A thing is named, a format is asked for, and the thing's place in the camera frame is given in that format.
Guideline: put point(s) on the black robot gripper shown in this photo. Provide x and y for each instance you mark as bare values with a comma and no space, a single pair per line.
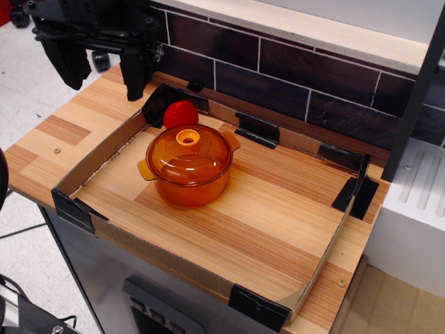
67,28

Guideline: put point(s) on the orange transparent pot lid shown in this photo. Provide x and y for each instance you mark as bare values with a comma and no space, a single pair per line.
189,155

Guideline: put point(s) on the orange transparent plastic pot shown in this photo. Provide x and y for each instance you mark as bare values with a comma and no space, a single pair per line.
192,196

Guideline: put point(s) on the red toy strawberry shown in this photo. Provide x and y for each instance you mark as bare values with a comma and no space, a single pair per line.
180,113

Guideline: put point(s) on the office chair base with casters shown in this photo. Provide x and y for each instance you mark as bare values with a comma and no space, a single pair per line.
21,20

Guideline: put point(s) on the wooden shelf above backsplash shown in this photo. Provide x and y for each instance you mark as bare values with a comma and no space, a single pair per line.
351,41

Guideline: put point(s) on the toy oven control panel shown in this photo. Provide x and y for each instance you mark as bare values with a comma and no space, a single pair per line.
152,315

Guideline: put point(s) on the cardboard fence with black tape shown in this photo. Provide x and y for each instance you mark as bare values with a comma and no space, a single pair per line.
191,217

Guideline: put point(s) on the white toy sink counter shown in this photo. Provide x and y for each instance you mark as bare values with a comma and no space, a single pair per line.
407,241

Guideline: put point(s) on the dark vertical post right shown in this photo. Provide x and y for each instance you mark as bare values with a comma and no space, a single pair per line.
415,102

